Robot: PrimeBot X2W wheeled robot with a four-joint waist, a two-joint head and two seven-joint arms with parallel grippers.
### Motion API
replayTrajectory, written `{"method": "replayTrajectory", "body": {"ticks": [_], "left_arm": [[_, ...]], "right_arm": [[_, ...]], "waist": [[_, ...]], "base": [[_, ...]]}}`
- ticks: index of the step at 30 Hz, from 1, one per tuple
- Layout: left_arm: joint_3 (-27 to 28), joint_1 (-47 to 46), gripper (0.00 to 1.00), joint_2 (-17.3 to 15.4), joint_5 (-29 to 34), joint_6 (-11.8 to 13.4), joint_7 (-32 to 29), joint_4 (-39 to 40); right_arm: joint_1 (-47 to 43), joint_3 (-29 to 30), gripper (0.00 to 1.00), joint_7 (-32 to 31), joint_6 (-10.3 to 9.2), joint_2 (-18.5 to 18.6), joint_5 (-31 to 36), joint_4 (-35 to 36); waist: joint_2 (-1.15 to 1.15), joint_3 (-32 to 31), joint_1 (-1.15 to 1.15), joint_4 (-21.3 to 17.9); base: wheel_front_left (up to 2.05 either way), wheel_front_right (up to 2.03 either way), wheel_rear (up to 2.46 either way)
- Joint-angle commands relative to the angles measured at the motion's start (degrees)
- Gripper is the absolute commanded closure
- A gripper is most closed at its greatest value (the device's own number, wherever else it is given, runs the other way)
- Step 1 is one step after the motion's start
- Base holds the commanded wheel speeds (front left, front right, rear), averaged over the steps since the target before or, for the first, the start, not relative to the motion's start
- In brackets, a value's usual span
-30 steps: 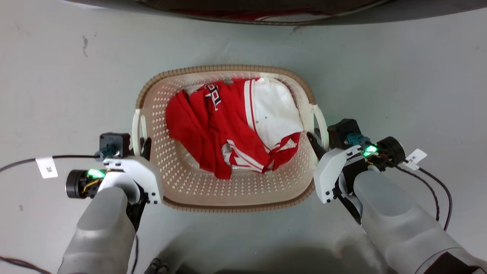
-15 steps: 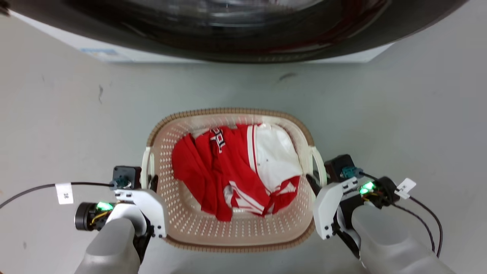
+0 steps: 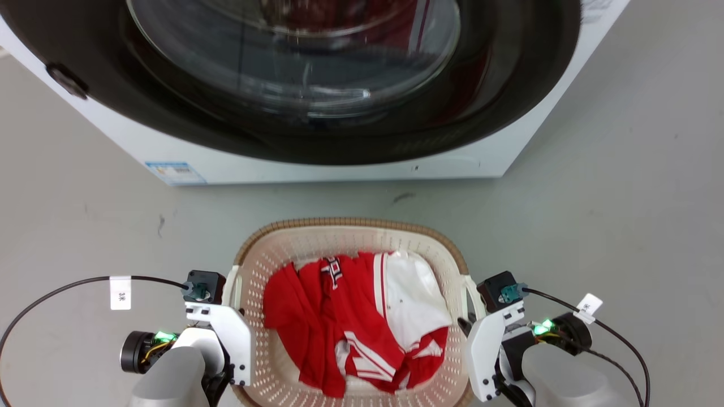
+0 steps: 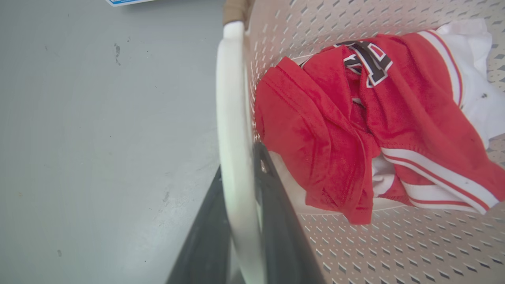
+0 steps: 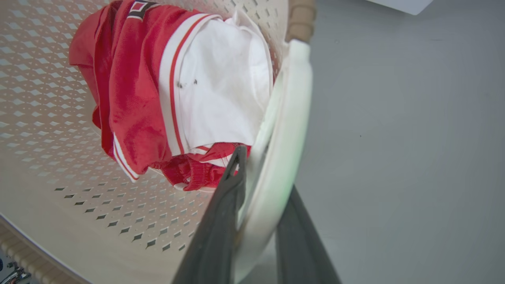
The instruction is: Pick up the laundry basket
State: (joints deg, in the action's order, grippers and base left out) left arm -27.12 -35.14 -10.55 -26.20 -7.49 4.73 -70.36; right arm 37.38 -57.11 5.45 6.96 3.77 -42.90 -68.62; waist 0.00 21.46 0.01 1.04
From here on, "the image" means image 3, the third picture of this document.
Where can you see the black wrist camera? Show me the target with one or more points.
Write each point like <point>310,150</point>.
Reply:
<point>498,289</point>
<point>205,284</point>

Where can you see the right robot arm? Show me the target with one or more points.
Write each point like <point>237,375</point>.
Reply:
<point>560,379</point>

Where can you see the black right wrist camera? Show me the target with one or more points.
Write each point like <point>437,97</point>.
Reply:
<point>498,289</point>

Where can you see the blue energy label sticker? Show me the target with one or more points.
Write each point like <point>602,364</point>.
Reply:
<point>175,172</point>

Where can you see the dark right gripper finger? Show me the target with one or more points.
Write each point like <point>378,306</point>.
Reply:
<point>465,327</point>

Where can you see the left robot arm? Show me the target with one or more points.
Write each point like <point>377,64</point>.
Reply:
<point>169,379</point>

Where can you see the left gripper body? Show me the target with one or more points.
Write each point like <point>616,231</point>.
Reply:
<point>235,345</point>

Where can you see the black door latch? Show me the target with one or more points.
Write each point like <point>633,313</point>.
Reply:
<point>68,81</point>

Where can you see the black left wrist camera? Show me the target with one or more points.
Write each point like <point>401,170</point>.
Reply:
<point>205,284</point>

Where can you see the cream plastic laundry basket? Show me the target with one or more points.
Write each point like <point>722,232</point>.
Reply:
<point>339,240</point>

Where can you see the red sports jersey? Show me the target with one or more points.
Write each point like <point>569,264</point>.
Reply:
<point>317,328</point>

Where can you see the white sports jersey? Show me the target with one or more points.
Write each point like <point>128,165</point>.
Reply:
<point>410,299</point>

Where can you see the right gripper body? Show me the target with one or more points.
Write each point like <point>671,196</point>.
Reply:
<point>486,356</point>

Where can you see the red laundry inside drum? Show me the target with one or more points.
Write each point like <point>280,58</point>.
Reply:
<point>339,14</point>

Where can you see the white front-load washing machine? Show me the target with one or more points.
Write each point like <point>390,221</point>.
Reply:
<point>350,172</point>

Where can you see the dark round washer door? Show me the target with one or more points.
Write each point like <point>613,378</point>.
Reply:
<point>169,107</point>

